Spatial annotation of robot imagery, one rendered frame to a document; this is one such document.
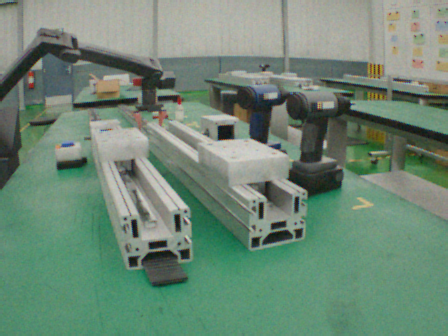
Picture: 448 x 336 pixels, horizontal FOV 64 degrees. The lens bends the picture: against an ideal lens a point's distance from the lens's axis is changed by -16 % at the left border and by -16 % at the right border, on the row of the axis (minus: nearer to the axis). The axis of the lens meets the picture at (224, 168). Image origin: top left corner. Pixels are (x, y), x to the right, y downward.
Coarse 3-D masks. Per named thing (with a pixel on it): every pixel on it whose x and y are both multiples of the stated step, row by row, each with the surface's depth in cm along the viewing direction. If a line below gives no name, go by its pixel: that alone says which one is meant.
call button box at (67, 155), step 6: (60, 144) 116; (78, 144) 115; (60, 150) 109; (66, 150) 110; (72, 150) 110; (78, 150) 111; (60, 156) 110; (66, 156) 110; (72, 156) 111; (78, 156) 112; (60, 162) 110; (66, 162) 111; (72, 162) 111; (78, 162) 112; (84, 162) 116; (60, 168) 110; (66, 168) 111
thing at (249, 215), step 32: (160, 128) 122; (160, 160) 117; (192, 160) 87; (192, 192) 89; (224, 192) 71; (256, 192) 64; (288, 192) 64; (224, 224) 72; (256, 224) 62; (288, 224) 64
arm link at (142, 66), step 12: (72, 36) 119; (84, 48) 119; (96, 48) 123; (108, 48) 128; (72, 60) 117; (84, 60) 123; (96, 60) 125; (108, 60) 128; (120, 60) 130; (132, 60) 134; (144, 60) 139; (156, 60) 144; (132, 72) 138; (144, 72) 139
